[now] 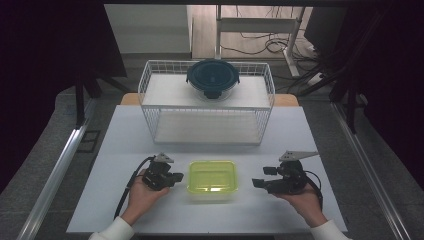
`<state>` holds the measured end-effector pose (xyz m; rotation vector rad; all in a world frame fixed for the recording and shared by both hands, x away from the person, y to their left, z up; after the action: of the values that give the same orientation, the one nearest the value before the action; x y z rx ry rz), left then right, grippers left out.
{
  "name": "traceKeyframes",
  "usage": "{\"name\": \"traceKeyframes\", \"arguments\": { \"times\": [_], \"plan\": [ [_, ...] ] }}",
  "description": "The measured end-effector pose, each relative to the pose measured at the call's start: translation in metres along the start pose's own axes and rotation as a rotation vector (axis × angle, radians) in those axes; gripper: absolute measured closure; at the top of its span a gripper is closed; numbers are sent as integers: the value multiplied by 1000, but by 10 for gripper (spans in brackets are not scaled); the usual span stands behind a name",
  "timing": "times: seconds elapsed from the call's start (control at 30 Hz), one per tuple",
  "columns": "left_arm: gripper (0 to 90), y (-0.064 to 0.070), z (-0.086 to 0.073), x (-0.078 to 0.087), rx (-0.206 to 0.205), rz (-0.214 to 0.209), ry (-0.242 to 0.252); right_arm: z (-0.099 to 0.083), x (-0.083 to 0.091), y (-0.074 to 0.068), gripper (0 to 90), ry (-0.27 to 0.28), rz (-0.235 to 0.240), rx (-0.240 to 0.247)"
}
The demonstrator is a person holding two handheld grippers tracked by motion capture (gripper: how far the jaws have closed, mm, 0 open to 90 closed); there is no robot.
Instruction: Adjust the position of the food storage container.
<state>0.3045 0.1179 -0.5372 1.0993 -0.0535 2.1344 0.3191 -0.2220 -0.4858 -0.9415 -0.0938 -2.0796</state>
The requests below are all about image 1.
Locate black cable bundle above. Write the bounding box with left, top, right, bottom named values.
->
left=219, top=4, right=323, bottom=95

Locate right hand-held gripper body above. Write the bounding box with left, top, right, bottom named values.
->
left=266, top=150, right=320, bottom=196

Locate person's left hand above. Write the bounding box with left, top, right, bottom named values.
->
left=120, top=168, right=171, bottom=227

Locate left hand-held gripper black cable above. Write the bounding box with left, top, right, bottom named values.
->
left=113, top=155, right=156, bottom=221

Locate black metal stand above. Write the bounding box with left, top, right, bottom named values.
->
left=74, top=66, right=132, bottom=130
left=329, top=66, right=368, bottom=135

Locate wooden board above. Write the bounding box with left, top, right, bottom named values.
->
left=119, top=92, right=300, bottom=108

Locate hand-held gripper black cable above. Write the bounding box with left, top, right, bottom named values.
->
left=304, top=170, right=325, bottom=212
left=113, top=155, right=156, bottom=221

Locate white cabinet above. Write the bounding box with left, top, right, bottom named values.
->
left=104, top=3, right=194, bottom=55

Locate dark monitor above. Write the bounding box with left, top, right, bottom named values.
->
left=303, top=6, right=350, bottom=54

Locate white power strip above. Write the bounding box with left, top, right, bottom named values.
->
left=306, top=71, right=325, bottom=88

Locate person's right hand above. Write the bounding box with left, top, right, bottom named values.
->
left=271, top=181, right=330, bottom=229

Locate white metal desk frame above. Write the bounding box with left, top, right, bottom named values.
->
left=214, top=4, right=306, bottom=78

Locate aluminium rail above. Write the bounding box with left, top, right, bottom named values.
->
left=15, top=99, right=98, bottom=240
left=329, top=101, right=413, bottom=240

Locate white wire rack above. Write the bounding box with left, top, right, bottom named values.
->
left=137, top=59, right=277, bottom=145

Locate round dark blue lidded container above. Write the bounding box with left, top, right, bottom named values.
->
left=185, top=58, right=241, bottom=101

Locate right hand-held gripper black cable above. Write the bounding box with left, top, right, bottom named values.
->
left=304, top=170, right=325, bottom=212

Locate black rectangular frame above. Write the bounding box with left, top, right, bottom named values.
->
left=76, top=129, right=102, bottom=154

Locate dark curtain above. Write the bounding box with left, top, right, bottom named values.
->
left=0, top=0, right=128, bottom=195
left=344, top=0, right=424, bottom=192

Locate yellow-green rectangular food container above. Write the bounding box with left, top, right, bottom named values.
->
left=186, top=160, right=240, bottom=203

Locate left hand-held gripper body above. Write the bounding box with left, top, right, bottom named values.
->
left=141, top=152, right=178, bottom=192

